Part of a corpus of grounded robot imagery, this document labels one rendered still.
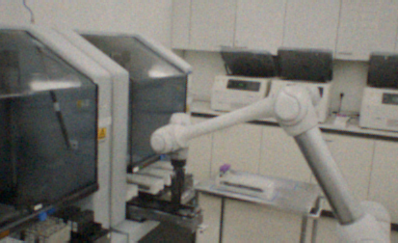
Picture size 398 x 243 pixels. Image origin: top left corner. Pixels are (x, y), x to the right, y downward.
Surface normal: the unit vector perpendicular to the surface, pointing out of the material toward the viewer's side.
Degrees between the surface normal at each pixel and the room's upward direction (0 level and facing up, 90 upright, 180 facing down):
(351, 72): 90
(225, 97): 90
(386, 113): 90
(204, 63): 90
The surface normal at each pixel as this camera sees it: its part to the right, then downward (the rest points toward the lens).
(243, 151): -0.38, 0.15
